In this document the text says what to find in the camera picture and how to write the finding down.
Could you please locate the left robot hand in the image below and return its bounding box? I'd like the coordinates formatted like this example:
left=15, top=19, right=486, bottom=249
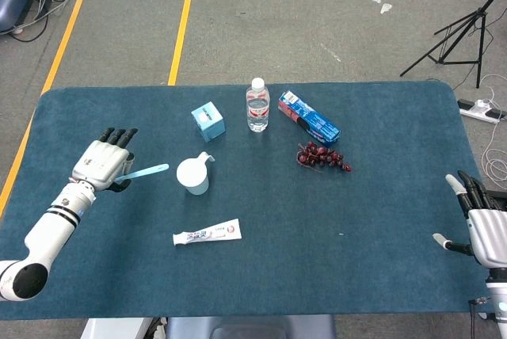
left=70, top=128, right=139, bottom=193

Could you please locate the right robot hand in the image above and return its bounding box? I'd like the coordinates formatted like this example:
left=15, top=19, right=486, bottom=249
left=432, top=169, right=507, bottom=269

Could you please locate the light blue toothbrush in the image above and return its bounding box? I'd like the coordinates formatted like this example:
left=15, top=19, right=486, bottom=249
left=116, top=163, right=170, bottom=180

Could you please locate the light blue cup with handle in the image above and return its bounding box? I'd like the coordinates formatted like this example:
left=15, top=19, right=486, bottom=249
left=176, top=150, right=217, bottom=196

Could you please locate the white toothpaste tube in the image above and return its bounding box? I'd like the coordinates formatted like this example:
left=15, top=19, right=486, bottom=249
left=172, top=218, right=243, bottom=247

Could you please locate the long yellow floor tape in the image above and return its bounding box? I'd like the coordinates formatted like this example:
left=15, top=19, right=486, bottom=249
left=0, top=0, right=91, bottom=217

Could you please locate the small light blue box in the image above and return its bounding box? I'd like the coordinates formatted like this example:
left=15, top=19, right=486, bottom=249
left=190, top=102, right=227, bottom=143

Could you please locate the white power strip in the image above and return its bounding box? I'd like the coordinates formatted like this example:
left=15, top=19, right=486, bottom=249
left=458, top=98, right=507, bottom=124

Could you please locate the short yellow floor tape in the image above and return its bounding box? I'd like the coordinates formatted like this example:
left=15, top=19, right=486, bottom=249
left=167, top=0, right=193, bottom=86

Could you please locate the clear water bottle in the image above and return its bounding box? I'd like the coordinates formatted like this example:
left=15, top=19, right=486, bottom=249
left=246, top=77, right=271, bottom=133

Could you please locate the blue table mat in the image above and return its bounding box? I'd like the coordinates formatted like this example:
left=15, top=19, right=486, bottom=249
left=0, top=80, right=504, bottom=320

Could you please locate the red grape bunch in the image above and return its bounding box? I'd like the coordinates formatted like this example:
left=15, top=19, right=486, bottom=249
left=295, top=141, right=353, bottom=174

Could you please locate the blue cookie box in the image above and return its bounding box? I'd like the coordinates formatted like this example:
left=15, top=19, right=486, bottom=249
left=277, top=90, right=342, bottom=148

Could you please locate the grey blue robot torso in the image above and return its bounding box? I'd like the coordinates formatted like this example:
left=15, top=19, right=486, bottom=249
left=81, top=314, right=337, bottom=339

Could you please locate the black tripod stand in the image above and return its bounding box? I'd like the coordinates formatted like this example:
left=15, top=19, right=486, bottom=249
left=399, top=0, right=507, bottom=90

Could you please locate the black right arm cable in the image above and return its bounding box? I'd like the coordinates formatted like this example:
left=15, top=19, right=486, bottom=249
left=468, top=297, right=492, bottom=339

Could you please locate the white cable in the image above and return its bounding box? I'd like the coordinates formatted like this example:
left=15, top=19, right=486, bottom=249
left=451, top=73, right=507, bottom=180

